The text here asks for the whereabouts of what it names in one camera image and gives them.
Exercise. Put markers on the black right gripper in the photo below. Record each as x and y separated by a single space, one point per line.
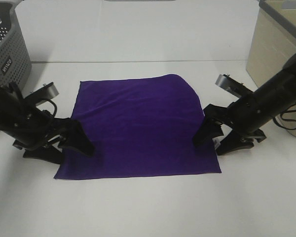
246 115

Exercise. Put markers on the grey perforated plastic basket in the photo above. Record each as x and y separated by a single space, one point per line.
15 63

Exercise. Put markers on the beige plastic basket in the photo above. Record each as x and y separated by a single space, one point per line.
274 43

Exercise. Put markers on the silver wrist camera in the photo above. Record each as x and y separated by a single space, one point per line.
42 95
232 86

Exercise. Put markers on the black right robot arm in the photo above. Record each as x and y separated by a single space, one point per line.
293 71

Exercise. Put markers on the purple towel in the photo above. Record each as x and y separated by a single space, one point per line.
139 128

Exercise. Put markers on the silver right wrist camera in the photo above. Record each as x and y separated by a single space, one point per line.
232 86

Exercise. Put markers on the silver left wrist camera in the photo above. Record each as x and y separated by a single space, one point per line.
42 95

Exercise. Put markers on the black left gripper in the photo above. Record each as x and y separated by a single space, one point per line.
32 127

